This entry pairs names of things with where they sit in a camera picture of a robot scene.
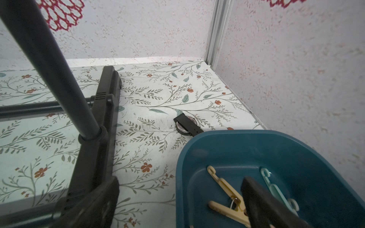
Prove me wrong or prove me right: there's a beige clothespin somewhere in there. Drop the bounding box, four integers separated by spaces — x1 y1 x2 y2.
207 166 251 228

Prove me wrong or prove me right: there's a teal plastic clothespin bin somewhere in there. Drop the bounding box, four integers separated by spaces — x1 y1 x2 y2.
176 130 365 228

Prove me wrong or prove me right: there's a black clothes rack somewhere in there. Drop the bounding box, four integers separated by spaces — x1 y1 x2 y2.
1 1 121 228

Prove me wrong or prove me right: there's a mint green clothespin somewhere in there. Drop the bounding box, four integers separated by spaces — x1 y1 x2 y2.
260 167 299 217

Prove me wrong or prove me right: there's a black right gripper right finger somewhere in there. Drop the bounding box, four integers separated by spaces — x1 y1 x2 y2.
241 176 311 228

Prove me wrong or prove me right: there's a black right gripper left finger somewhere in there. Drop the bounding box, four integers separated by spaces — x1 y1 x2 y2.
52 176 119 228

